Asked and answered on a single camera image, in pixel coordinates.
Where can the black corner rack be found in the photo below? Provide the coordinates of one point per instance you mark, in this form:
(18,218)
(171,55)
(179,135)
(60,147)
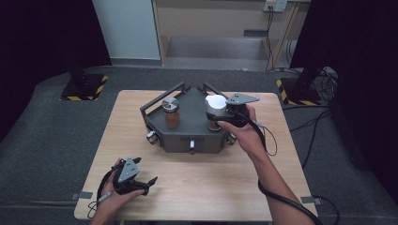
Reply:
(192,125)

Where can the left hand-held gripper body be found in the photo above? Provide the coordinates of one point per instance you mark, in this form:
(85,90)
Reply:
(128,172)

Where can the black curtain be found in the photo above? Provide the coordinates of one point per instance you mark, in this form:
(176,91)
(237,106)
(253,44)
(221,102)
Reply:
(37,47)
(363,78)

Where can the silver-lid spice jar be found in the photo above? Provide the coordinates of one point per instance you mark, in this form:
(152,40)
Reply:
(171,114)

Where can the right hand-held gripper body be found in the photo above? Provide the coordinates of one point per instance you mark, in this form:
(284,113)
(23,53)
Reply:
(239,109)

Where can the white wall socket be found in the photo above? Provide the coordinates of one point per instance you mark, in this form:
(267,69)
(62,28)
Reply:
(275,5)

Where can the black stand with striped base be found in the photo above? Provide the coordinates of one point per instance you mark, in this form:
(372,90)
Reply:
(298,92)
(83,89)

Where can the wooden shelf unit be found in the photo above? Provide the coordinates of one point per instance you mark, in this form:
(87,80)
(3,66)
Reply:
(216,37)

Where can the white-lid spice jar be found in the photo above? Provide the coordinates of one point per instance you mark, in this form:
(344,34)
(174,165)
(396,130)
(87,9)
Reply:
(216,104)

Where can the person's left hand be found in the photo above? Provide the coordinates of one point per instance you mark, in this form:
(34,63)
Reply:
(109,203)

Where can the person's right hand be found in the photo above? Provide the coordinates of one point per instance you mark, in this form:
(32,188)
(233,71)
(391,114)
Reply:
(250,134)

